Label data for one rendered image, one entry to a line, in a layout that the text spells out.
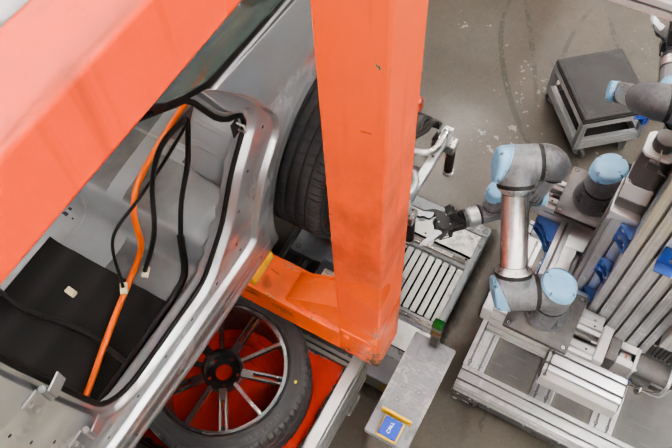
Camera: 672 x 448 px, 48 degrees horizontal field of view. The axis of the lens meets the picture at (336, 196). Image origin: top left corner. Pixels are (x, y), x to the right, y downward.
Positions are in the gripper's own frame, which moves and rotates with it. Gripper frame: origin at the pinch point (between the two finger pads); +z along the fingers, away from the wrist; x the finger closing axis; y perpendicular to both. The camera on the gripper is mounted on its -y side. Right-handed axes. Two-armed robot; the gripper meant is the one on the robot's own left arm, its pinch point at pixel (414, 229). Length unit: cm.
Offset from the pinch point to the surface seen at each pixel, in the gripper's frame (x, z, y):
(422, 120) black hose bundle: 30.6, -12.1, -21.4
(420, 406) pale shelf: -52, 13, 38
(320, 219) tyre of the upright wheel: 10.7, 32.2, -5.5
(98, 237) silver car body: 33, 112, 4
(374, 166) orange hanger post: -34, 27, -102
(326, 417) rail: -44, 47, 44
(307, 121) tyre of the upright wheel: 34, 29, -32
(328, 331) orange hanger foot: -21.4, 39.2, 19.0
